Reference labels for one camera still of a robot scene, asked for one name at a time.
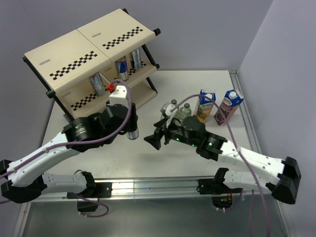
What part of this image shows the pineapple juice carton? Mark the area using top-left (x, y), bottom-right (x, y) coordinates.
top-left (193, 89), bottom-right (216, 123)

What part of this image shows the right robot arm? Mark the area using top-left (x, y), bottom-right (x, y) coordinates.
top-left (144, 116), bottom-right (302, 204)

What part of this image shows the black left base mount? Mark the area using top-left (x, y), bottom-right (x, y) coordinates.
top-left (66, 182), bottom-right (112, 218)

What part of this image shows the aluminium rail frame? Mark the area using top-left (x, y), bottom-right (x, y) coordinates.
top-left (12, 70), bottom-right (297, 237)

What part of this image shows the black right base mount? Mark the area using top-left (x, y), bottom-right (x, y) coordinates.
top-left (196, 178), bottom-right (243, 213)

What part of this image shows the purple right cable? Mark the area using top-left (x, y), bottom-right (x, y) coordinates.
top-left (171, 94), bottom-right (272, 237)

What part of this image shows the glass bottle back right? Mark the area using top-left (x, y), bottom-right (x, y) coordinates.
top-left (177, 103), bottom-right (192, 120)

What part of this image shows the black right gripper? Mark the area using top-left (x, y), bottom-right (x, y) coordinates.
top-left (144, 116), bottom-right (198, 150)

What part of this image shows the red grape juice carton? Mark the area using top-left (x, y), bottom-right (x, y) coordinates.
top-left (214, 89), bottom-right (244, 125)

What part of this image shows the energy drink can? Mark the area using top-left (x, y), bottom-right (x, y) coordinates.
top-left (126, 125), bottom-right (139, 140)
top-left (89, 72), bottom-right (105, 96)
top-left (115, 56), bottom-right (128, 81)
top-left (129, 48), bottom-right (142, 71)

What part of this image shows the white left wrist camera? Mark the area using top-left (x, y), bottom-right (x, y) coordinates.
top-left (106, 84), bottom-right (128, 108)

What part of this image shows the glass bottle back left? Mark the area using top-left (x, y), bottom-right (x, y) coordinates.
top-left (171, 99), bottom-right (179, 109)

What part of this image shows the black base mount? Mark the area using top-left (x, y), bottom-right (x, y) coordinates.
top-left (66, 182), bottom-right (112, 218)
top-left (196, 178), bottom-right (243, 213)

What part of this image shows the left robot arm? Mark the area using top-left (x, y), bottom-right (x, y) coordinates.
top-left (0, 103), bottom-right (138, 203)

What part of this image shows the beige three-tier shelf rack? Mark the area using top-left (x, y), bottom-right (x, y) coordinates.
top-left (23, 9), bottom-right (161, 120)

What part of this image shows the glass bottle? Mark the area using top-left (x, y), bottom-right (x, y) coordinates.
top-left (171, 99), bottom-right (179, 109)
top-left (177, 103), bottom-right (192, 120)

